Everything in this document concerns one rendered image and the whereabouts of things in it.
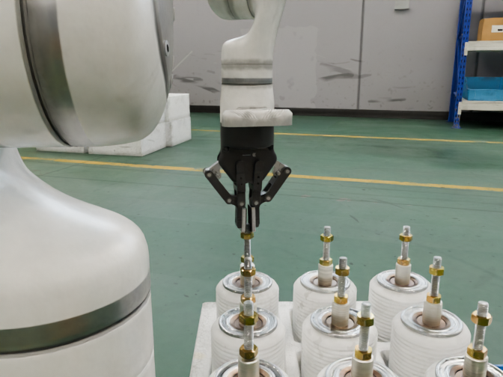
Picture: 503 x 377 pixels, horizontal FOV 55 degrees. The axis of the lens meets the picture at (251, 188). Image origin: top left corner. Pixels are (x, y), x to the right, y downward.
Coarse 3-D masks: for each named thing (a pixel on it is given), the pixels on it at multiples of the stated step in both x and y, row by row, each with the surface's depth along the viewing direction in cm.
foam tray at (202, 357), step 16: (208, 304) 81; (288, 304) 81; (208, 320) 76; (288, 320) 76; (208, 336) 71; (288, 336) 71; (208, 352) 67; (288, 352) 67; (384, 352) 68; (192, 368) 64; (208, 368) 64; (288, 368) 64
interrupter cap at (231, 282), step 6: (228, 276) 74; (234, 276) 74; (258, 276) 74; (264, 276) 74; (222, 282) 72; (228, 282) 72; (234, 282) 73; (258, 282) 73; (264, 282) 72; (270, 282) 72; (228, 288) 70; (234, 288) 70; (240, 288) 70; (252, 288) 70; (258, 288) 70; (264, 288) 70
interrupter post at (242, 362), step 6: (240, 360) 49; (246, 360) 49; (252, 360) 49; (258, 360) 49; (240, 366) 49; (246, 366) 48; (252, 366) 48; (258, 366) 49; (240, 372) 49; (246, 372) 48; (252, 372) 49; (258, 372) 49
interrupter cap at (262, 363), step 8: (264, 360) 53; (224, 368) 52; (232, 368) 52; (264, 368) 52; (272, 368) 52; (216, 376) 50; (224, 376) 50; (232, 376) 51; (264, 376) 51; (272, 376) 50; (280, 376) 50
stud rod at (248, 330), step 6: (246, 306) 47; (252, 306) 48; (246, 312) 48; (252, 312) 48; (246, 330) 48; (252, 330) 48; (246, 336) 48; (252, 336) 48; (246, 342) 48; (252, 342) 49; (246, 348) 49; (252, 348) 49
